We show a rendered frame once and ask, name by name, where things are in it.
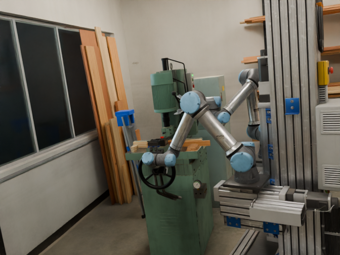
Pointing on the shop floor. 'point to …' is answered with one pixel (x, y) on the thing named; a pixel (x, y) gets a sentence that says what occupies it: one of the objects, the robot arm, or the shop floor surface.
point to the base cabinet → (178, 215)
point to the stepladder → (124, 122)
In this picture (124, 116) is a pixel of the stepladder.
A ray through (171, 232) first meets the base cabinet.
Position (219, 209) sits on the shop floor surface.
